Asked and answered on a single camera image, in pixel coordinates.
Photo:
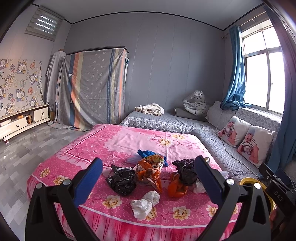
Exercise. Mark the black plastic bag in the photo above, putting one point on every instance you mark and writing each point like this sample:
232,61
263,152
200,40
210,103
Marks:
186,171
122,181

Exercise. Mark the left baby print pillow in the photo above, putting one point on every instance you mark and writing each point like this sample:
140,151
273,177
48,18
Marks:
234,131

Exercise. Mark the cartoon wall poster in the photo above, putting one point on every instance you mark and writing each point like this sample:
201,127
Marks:
20,85

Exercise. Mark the grey quilted sofa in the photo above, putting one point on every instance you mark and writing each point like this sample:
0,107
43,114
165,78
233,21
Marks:
225,156

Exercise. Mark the white tiger plush toy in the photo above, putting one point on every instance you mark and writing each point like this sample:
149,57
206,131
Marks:
196,103

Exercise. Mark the grey cushion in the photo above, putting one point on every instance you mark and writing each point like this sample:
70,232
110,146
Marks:
218,117

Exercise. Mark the purple bubble wrap bundle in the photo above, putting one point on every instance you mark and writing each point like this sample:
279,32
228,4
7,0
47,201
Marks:
134,159

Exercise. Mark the white tv cabinet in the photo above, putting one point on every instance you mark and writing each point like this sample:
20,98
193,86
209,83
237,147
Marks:
23,120

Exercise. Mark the orange snack wrapper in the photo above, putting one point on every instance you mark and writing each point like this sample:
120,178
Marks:
148,171

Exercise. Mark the yellow rim trash bin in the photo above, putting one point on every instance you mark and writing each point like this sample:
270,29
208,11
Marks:
250,181

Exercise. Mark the blue left curtain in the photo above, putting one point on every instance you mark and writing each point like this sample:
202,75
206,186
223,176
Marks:
234,98

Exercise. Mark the right hand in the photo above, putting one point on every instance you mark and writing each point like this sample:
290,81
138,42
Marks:
273,218

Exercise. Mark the white tissue bundle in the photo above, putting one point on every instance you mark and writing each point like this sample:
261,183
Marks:
144,208
199,188

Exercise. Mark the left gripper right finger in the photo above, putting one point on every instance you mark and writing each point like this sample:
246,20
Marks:
253,220

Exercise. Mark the beige crumpled cloth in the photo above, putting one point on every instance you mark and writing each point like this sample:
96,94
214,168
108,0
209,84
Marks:
151,109

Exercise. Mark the baby print pillow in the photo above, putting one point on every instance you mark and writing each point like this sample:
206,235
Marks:
234,131
256,144

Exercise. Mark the striped grey wardrobe cover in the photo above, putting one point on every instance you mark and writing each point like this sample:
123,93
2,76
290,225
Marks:
91,88

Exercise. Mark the blue glove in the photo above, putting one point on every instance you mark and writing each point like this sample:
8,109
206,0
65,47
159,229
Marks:
147,153

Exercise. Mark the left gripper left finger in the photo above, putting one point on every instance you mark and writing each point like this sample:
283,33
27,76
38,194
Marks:
43,222

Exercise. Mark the grey bolster pillow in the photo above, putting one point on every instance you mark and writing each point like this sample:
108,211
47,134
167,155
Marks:
180,112

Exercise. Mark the right baby print pillow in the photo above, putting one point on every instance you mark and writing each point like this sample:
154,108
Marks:
256,144

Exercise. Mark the window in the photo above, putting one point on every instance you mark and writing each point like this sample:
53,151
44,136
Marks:
264,67

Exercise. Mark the pink floral bed cover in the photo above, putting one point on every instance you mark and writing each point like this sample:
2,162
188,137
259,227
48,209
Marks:
109,214

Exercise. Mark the orange plastic bag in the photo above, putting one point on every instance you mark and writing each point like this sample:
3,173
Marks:
176,189

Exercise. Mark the wall vent blind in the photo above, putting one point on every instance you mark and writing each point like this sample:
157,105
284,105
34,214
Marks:
44,24

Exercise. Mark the grey hanging garment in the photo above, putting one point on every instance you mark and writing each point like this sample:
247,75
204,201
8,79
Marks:
52,75

